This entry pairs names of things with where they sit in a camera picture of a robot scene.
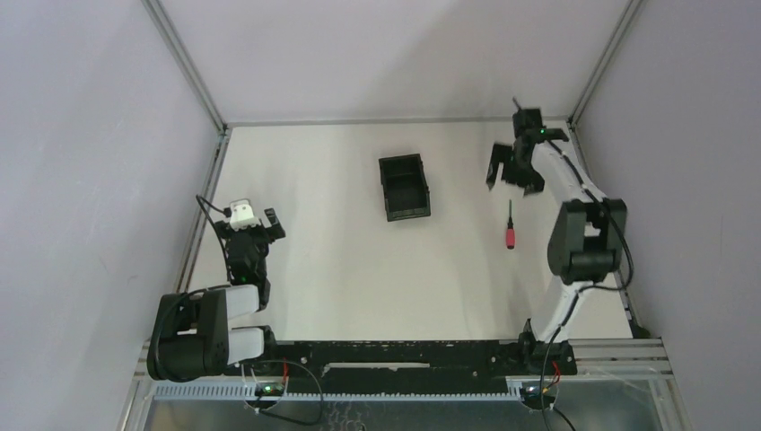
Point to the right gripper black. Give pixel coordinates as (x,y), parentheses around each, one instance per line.
(534,182)

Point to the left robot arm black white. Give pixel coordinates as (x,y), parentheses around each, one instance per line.
(193,334)

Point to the red handled screwdriver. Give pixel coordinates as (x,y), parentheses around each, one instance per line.
(510,239)

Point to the left controller circuit board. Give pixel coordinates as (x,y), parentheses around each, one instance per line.
(270,390)

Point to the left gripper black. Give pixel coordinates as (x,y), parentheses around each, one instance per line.
(250,233)

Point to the black plastic bin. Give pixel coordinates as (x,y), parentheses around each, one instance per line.
(405,191)

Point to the controller circuit board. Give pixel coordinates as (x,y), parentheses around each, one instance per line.
(535,398)
(270,390)

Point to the right controller circuit board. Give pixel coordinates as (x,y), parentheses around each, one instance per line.
(535,398)

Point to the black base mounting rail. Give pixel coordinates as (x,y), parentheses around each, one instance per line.
(412,367)

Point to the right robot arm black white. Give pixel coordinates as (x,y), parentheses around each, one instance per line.
(586,244)

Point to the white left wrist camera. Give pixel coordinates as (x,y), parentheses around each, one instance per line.
(242,215)

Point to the grey slotted cable duct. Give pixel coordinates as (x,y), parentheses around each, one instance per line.
(238,391)

